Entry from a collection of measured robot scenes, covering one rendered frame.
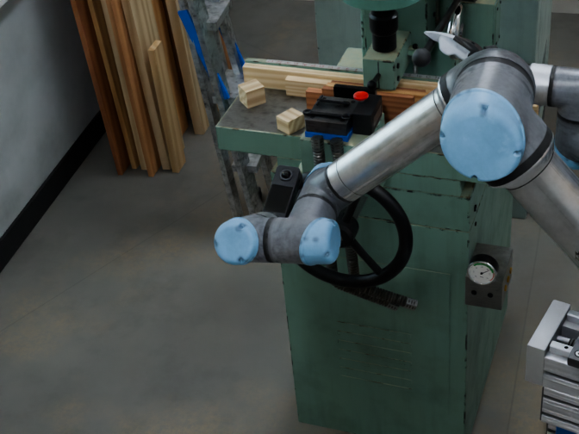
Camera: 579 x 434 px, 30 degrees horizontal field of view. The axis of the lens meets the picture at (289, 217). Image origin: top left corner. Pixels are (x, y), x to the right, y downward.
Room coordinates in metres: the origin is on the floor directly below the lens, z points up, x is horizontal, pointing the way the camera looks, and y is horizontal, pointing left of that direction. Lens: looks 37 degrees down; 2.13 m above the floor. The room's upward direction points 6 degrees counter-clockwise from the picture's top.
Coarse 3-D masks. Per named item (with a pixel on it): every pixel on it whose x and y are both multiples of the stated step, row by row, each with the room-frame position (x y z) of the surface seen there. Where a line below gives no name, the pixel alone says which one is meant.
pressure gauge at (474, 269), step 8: (480, 256) 1.72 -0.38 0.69; (488, 256) 1.71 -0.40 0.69; (472, 264) 1.70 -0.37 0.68; (480, 264) 1.70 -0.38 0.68; (488, 264) 1.69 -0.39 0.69; (496, 264) 1.70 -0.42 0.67; (472, 272) 1.71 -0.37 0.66; (480, 272) 1.70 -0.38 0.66; (488, 272) 1.69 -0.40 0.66; (496, 272) 1.69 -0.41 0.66; (472, 280) 1.70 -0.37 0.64; (480, 280) 1.70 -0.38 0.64; (488, 280) 1.69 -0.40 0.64
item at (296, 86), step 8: (288, 80) 2.09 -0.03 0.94; (296, 80) 2.08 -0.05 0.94; (304, 80) 2.08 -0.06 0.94; (312, 80) 2.07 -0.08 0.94; (320, 80) 2.07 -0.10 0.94; (328, 80) 2.07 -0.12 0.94; (288, 88) 2.09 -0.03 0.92; (296, 88) 2.08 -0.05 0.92; (304, 88) 2.07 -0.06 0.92; (320, 88) 2.06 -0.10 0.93; (304, 96) 2.07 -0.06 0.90; (536, 112) 1.87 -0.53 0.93
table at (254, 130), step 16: (272, 96) 2.09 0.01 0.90; (288, 96) 2.08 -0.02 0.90; (240, 112) 2.04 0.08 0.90; (256, 112) 2.03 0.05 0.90; (272, 112) 2.02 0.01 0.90; (224, 128) 1.98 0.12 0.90; (240, 128) 1.97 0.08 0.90; (256, 128) 1.96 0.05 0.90; (272, 128) 1.96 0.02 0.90; (304, 128) 1.94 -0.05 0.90; (224, 144) 1.98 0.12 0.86; (240, 144) 1.97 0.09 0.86; (256, 144) 1.95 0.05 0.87; (272, 144) 1.94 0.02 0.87; (288, 144) 1.92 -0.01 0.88; (416, 160) 1.81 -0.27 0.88; (432, 160) 1.80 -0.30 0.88; (432, 176) 1.80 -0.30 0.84; (448, 176) 1.79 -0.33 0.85
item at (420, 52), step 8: (456, 0) 1.99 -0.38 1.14; (464, 0) 2.06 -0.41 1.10; (472, 0) 2.05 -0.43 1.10; (456, 8) 1.97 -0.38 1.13; (448, 16) 1.91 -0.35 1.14; (440, 24) 1.87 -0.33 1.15; (432, 40) 1.80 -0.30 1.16; (424, 48) 1.74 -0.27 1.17; (416, 56) 1.72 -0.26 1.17; (424, 56) 1.72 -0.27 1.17; (416, 64) 1.72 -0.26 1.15; (424, 64) 1.72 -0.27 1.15
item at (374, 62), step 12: (396, 36) 2.06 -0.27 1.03; (408, 36) 2.06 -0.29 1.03; (372, 48) 2.01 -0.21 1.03; (396, 48) 2.00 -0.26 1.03; (372, 60) 1.97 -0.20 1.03; (384, 60) 1.96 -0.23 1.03; (396, 60) 1.96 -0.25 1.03; (408, 60) 2.05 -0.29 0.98; (372, 72) 1.97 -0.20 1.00; (384, 72) 1.96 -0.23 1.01; (396, 72) 1.96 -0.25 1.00; (384, 84) 1.96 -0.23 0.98; (396, 84) 1.96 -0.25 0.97
